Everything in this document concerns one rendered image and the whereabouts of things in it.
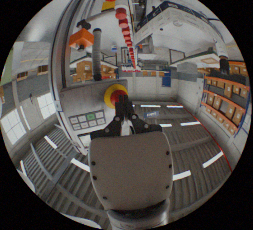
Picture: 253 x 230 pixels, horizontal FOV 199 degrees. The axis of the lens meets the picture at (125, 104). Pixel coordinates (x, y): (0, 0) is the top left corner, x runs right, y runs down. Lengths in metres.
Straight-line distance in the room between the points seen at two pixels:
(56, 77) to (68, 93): 0.05
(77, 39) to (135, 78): 7.47
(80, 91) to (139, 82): 7.46
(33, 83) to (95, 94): 5.44
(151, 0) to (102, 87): 0.46
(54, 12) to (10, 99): 5.18
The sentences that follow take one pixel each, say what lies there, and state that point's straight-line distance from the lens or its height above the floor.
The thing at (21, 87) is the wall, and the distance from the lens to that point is 5.48.
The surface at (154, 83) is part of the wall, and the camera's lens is 7.73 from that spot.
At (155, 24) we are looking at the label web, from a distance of 0.39.
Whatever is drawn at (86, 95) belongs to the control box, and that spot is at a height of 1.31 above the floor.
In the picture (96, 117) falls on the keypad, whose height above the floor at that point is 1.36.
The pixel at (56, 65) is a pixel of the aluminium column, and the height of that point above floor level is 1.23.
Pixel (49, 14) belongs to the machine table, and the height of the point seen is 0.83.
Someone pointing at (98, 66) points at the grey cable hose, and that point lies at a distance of 0.25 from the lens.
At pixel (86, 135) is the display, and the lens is 0.20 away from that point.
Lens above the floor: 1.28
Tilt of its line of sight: 20 degrees up
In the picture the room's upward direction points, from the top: 177 degrees clockwise
